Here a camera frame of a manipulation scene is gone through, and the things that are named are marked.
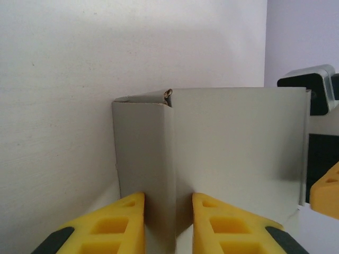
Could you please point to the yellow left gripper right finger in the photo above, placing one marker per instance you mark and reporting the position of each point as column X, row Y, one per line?
column 227, row 227

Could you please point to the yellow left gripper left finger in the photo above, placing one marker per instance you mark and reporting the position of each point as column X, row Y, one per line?
column 111, row 227

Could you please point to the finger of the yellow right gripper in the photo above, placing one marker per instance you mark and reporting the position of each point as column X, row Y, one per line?
column 327, row 198

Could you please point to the grey paper box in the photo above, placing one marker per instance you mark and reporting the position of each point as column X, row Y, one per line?
column 233, row 143

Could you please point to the silver black wrist camera box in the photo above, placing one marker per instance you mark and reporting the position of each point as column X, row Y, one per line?
column 304, row 82

